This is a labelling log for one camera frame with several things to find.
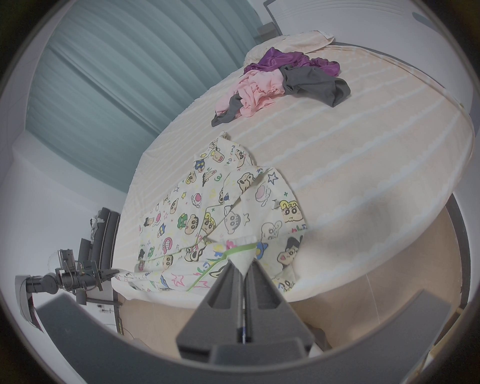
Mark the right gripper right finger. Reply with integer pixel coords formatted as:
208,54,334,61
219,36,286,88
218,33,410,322
244,258,316,349

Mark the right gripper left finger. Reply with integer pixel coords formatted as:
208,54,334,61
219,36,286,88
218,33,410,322
175,262,241,364

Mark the white printed pyjama top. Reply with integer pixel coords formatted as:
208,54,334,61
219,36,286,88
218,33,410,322
112,131,310,298

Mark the bed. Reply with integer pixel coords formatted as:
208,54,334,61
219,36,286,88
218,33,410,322
112,0,480,313

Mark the blue-green curtain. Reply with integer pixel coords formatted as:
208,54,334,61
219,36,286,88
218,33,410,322
24,0,264,194

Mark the pink garment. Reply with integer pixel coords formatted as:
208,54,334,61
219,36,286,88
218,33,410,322
215,69,286,120

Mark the dark grey garment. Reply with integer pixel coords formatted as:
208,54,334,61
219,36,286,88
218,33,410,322
211,64,352,128

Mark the purple garment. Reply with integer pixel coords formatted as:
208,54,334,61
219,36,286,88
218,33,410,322
244,48,341,78

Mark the cream pillow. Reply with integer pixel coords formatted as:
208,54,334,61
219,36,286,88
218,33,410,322
277,31,335,55

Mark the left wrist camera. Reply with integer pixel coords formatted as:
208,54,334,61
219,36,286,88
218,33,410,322
56,248,78,271

